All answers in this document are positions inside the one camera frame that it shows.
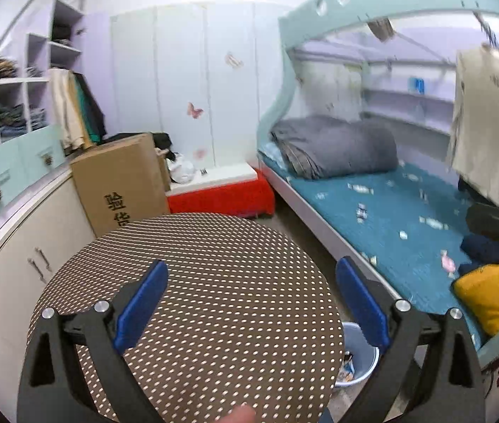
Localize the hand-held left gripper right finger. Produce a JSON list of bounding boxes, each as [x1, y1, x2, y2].
[[335, 256, 486, 423]]

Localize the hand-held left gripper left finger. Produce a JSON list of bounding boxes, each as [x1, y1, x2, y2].
[[17, 259, 170, 423]]

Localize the pale blue waste bin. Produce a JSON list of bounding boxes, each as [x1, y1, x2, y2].
[[333, 321, 380, 388]]

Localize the person's left hand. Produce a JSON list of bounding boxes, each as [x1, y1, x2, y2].
[[216, 403, 256, 423]]

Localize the dark blue clothing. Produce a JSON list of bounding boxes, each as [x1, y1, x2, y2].
[[457, 233, 499, 276]]

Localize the yellow pillow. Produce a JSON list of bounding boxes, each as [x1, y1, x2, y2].
[[453, 262, 499, 344]]

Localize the blue patterned bed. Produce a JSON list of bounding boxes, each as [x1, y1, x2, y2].
[[258, 141, 497, 349]]

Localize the brown polka-dot tablecloth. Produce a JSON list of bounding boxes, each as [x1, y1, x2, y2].
[[26, 212, 346, 423]]

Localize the cream hanging garment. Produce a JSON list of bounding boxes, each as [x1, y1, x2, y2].
[[445, 44, 499, 216]]

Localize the brown cardboard box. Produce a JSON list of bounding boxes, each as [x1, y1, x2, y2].
[[69, 132, 171, 239]]

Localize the white low cabinet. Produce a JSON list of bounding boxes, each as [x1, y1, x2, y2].
[[0, 167, 98, 406]]

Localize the red bench with white top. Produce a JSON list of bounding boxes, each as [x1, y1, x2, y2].
[[166, 161, 275, 219]]

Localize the white plastic bag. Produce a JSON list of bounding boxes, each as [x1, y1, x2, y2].
[[170, 152, 196, 183]]

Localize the white bed shelf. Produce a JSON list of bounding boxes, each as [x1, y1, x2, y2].
[[359, 66, 457, 135]]

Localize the grey duvet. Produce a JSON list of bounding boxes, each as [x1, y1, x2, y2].
[[270, 115, 397, 180]]

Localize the black cloth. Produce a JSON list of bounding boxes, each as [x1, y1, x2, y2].
[[112, 131, 175, 159]]

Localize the green hanging garment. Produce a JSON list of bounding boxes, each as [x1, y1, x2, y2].
[[71, 73, 100, 146]]

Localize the dark hanging jacket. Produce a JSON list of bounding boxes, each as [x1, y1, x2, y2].
[[75, 73, 108, 139]]

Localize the beige hanging jacket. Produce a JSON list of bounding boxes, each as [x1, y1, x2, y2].
[[48, 68, 89, 153]]

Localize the folded clothes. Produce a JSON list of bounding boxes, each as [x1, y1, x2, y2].
[[0, 103, 47, 137]]

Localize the white wardrobe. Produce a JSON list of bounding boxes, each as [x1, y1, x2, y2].
[[109, 2, 285, 168]]

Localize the grey hanging object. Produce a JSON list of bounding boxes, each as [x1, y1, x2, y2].
[[368, 17, 395, 41]]

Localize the black folded garment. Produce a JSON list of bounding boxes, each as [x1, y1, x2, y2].
[[51, 22, 74, 45]]

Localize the purple white stair cabinet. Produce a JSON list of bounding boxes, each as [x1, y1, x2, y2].
[[0, 0, 113, 245]]

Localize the grey metal handrail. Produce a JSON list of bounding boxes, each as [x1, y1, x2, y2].
[[0, 0, 91, 102]]

